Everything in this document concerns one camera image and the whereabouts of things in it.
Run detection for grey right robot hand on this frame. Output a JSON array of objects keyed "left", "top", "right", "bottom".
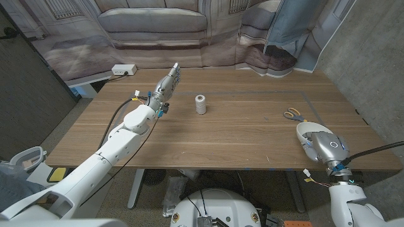
[{"left": 301, "top": 131, "right": 353, "bottom": 180}]

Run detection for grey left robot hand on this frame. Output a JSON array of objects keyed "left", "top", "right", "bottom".
[{"left": 146, "top": 62, "right": 182, "bottom": 111}]

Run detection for white bowl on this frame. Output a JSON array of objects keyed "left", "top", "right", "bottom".
[{"left": 295, "top": 121, "right": 334, "bottom": 152}]

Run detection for white thread spool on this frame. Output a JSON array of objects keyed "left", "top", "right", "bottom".
[{"left": 194, "top": 94, "right": 207, "bottom": 115}]

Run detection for white power strip box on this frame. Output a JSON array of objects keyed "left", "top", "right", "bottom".
[{"left": 111, "top": 64, "right": 138, "bottom": 76}]

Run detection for printed sofa room backdrop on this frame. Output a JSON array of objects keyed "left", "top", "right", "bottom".
[{"left": 6, "top": 0, "right": 357, "bottom": 83}]

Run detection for grey metal table leg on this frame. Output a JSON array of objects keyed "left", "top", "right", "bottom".
[
  {"left": 127, "top": 169, "right": 145, "bottom": 209},
  {"left": 283, "top": 170, "right": 306, "bottom": 214}
]

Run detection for white low shelf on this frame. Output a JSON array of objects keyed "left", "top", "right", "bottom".
[{"left": 66, "top": 74, "right": 113, "bottom": 99}]

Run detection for orange box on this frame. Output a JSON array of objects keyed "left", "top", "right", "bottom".
[{"left": 283, "top": 220, "right": 313, "bottom": 227}]

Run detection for black round fan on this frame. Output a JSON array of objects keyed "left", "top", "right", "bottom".
[{"left": 141, "top": 169, "right": 167, "bottom": 187}]

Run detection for clear plastic bag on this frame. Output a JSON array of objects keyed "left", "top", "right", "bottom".
[{"left": 162, "top": 175, "right": 189, "bottom": 218}]

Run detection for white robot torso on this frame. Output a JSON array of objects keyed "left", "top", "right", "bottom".
[{"left": 169, "top": 188, "right": 262, "bottom": 227}]

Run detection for grey white rimmed container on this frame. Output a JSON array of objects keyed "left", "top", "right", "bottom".
[{"left": 8, "top": 146, "right": 47, "bottom": 173}]

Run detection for person's leg in jeans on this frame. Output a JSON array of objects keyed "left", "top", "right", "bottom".
[{"left": 0, "top": 170, "right": 44, "bottom": 212}]

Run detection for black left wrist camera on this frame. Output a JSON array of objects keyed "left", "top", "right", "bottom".
[{"left": 157, "top": 102, "right": 170, "bottom": 118}]

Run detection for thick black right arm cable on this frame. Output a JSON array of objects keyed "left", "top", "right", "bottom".
[{"left": 342, "top": 141, "right": 404, "bottom": 166}]

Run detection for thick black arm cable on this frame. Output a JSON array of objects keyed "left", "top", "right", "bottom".
[
  {"left": 98, "top": 96, "right": 149, "bottom": 149},
  {"left": 342, "top": 141, "right": 404, "bottom": 166}
]

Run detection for black power strip cable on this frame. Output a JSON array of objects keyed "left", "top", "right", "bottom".
[{"left": 105, "top": 71, "right": 129, "bottom": 83}]

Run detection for scissors with yellow grey handles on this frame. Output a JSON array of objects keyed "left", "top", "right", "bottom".
[{"left": 283, "top": 107, "right": 309, "bottom": 123}]

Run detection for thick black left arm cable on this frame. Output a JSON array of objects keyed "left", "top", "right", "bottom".
[{"left": 98, "top": 96, "right": 149, "bottom": 149}]

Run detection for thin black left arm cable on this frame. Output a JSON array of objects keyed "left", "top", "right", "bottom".
[{"left": 80, "top": 118, "right": 160, "bottom": 207}]

